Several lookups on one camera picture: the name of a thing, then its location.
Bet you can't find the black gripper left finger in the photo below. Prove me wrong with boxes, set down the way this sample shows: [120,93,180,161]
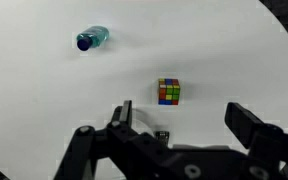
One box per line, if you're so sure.
[53,99,158,180]

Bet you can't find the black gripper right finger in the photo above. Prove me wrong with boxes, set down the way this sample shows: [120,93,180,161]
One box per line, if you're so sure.
[223,101,288,180]

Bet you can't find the small blue liquid bottle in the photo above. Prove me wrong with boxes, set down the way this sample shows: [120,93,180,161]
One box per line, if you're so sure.
[76,25,110,52]

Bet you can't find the white bowl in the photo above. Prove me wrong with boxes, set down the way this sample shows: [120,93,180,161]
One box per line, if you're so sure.
[130,107,158,148]

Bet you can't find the multicoloured puzzle cube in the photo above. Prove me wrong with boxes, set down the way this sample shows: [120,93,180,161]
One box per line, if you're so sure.
[157,78,181,106]

